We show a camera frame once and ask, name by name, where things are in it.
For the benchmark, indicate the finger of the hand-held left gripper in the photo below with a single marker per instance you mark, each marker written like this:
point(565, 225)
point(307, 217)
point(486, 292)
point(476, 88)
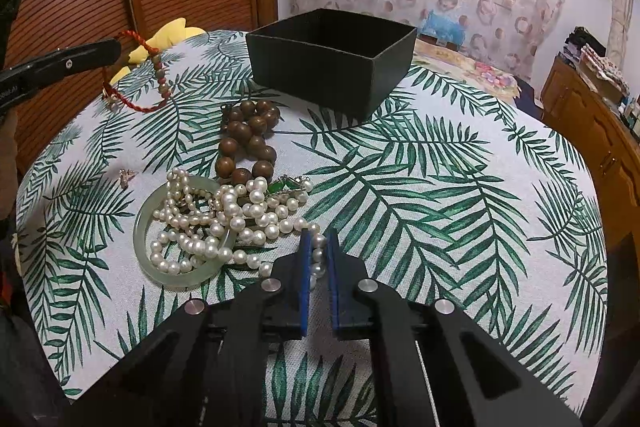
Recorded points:
point(65, 63)

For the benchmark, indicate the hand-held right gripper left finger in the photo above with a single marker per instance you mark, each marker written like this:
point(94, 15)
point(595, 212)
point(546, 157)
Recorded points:
point(303, 287)

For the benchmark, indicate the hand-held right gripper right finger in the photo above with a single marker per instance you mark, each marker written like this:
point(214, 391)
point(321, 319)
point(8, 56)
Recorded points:
point(333, 292)

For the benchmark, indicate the yellow plush toy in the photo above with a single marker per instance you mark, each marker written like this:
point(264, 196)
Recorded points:
point(170, 35)

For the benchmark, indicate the small silver earring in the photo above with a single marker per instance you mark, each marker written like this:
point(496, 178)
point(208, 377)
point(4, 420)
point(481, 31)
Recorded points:
point(126, 178)

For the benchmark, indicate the palm leaf tablecloth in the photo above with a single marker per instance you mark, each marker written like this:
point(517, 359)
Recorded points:
point(425, 187)

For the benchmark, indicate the pale green jade bangle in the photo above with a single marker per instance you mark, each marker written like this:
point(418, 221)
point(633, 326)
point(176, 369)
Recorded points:
point(141, 227)

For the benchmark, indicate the black open box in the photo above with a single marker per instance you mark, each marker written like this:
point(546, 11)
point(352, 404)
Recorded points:
point(320, 72)

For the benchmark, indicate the floral bed blanket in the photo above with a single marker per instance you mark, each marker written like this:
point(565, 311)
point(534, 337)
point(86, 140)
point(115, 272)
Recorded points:
point(465, 67)

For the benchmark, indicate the wooden cabinet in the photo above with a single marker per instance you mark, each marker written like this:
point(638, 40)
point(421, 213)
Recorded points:
point(590, 127)

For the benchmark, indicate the pile of folded cloths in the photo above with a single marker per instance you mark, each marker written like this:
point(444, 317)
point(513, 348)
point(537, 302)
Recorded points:
point(597, 62)

